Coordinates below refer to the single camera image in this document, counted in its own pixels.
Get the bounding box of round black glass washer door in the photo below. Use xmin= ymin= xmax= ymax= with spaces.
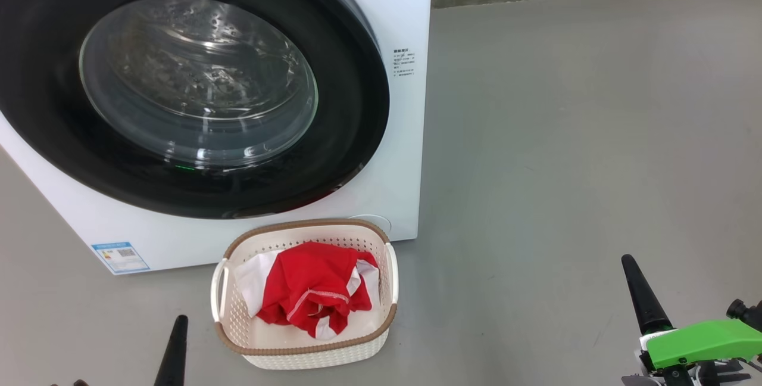
xmin=0 ymin=0 xmax=391 ymax=220

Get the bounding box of blue energy label sticker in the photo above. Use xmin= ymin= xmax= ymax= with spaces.
xmin=91 ymin=241 xmax=151 ymax=274

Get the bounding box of right gripper green banded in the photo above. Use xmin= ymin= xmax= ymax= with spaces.
xmin=621 ymin=254 xmax=762 ymax=386

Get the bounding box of left gripper green banded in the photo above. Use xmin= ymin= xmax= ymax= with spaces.
xmin=51 ymin=315 xmax=189 ymax=386

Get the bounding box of printed instruction text label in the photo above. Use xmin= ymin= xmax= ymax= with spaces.
xmin=392 ymin=48 xmax=416 ymax=77

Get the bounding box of red and white garment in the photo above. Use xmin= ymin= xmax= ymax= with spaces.
xmin=235 ymin=241 xmax=382 ymax=341

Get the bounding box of white front-load washing machine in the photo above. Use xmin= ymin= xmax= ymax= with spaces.
xmin=0 ymin=0 xmax=434 ymax=275

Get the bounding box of cream basket with brown rim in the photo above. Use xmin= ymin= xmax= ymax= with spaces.
xmin=210 ymin=218 xmax=399 ymax=371

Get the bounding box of round white filter cover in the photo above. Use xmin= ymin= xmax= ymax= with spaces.
xmin=348 ymin=214 xmax=392 ymax=238

